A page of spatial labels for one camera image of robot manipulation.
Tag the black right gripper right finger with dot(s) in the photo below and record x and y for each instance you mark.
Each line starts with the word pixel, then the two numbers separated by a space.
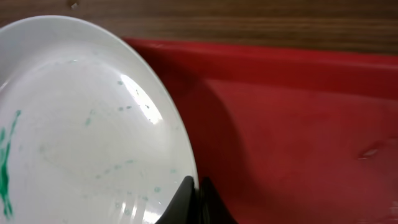
pixel 212 208

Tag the white plate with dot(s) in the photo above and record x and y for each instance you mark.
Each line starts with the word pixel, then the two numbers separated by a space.
pixel 89 134

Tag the red plastic tray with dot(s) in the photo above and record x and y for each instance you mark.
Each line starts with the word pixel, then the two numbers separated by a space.
pixel 287 135

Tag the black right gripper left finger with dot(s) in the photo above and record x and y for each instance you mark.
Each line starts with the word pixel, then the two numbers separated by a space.
pixel 182 208

